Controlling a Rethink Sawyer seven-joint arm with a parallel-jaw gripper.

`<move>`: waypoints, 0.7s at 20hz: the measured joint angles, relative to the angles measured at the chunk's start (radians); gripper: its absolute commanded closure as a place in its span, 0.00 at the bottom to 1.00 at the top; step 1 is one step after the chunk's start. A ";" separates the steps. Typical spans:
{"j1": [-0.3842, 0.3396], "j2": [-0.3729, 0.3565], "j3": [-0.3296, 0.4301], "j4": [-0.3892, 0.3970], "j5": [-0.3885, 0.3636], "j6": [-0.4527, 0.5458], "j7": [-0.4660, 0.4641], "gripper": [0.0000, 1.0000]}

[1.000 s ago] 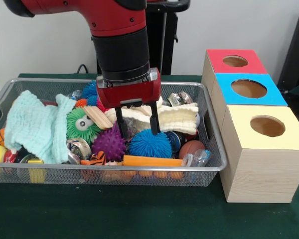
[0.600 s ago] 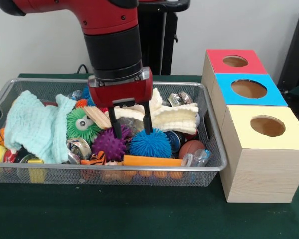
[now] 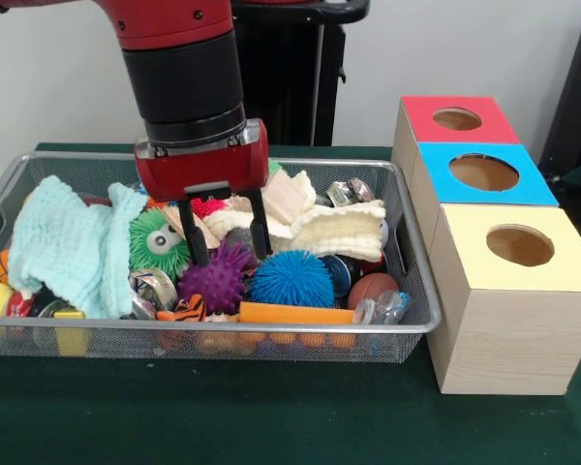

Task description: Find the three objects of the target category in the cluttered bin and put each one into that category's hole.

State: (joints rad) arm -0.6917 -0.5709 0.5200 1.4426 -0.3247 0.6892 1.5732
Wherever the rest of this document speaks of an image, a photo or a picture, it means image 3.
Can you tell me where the green spiky toy with eyes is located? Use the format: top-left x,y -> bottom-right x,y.
128,207 -> 195,285

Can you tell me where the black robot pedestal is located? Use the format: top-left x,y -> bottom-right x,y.
229,0 -> 372,147

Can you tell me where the mint green cloth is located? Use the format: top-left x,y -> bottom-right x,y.
7,174 -> 149,320

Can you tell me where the wooden three-hole box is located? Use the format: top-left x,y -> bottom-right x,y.
390,95 -> 581,397

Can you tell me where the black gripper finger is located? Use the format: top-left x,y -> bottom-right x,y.
176,198 -> 211,268
244,189 -> 274,260

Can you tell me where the orange building brick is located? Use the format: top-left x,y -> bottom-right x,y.
236,299 -> 358,350

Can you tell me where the blue spiky rubber ball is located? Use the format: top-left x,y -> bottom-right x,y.
249,249 -> 336,309

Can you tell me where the silver mesh bin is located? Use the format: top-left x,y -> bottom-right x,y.
0,150 -> 443,365

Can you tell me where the striped wooden block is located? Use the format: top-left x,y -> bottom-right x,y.
164,204 -> 223,251

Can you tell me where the plain wooden wedge block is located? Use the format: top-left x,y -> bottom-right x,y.
262,169 -> 307,227

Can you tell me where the cream cloth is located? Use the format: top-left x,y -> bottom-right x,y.
202,169 -> 387,264

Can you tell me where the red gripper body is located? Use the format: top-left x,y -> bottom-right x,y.
134,118 -> 271,203

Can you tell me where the purple spiky rubber ball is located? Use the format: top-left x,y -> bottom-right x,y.
177,241 -> 258,316

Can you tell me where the brown toy ball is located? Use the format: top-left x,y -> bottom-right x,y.
347,272 -> 401,312

